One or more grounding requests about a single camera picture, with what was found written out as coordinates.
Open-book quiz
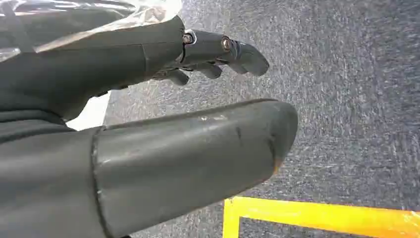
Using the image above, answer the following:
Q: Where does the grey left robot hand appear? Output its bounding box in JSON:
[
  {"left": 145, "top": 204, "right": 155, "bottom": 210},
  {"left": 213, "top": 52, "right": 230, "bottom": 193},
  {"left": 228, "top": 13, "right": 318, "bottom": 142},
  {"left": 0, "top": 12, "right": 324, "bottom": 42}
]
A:
[{"left": 0, "top": 15, "right": 299, "bottom": 238}]

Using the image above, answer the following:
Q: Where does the white sheet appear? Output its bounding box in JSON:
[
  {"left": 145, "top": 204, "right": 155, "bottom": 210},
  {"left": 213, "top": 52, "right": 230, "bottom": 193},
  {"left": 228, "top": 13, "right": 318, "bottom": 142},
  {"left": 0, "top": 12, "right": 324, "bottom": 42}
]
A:
[{"left": 66, "top": 91, "right": 111, "bottom": 131}]

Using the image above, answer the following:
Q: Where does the yellow tape line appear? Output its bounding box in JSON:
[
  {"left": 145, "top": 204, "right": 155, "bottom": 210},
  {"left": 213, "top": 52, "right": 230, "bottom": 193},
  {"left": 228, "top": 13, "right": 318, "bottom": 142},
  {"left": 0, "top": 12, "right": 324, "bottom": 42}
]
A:
[{"left": 222, "top": 196, "right": 420, "bottom": 238}]

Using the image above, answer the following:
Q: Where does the clear plastic wrap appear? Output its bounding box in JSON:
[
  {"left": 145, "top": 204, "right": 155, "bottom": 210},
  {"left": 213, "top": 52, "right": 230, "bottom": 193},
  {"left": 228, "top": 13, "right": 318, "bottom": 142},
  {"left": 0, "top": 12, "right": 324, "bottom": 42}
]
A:
[{"left": 0, "top": 0, "right": 183, "bottom": 62}]

